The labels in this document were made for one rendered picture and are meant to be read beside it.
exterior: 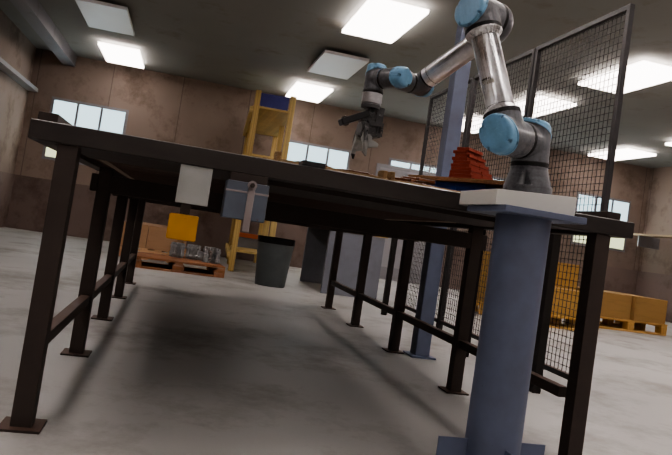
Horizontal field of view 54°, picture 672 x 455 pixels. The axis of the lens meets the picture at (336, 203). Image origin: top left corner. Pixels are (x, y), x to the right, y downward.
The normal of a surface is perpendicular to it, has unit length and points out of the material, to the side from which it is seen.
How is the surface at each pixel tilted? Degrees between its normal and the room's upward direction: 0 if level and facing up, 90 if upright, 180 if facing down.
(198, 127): 90
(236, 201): 90
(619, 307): 90
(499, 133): 100
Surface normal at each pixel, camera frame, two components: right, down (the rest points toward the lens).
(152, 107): 0.22, -0.01
